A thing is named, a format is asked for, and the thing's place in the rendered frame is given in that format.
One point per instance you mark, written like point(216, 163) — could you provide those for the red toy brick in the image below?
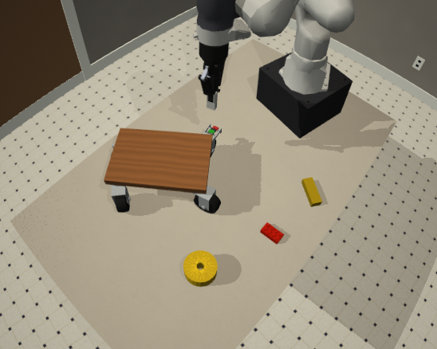
point(273, 234)

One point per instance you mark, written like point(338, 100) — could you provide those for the brown wooden-top dolly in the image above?
point(162, 160)

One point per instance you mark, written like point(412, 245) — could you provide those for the yellow rectangular block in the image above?
point(311, 191)

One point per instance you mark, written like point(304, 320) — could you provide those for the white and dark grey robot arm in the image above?
point(305, 70)

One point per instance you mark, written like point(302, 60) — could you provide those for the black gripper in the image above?
point(214, 61)

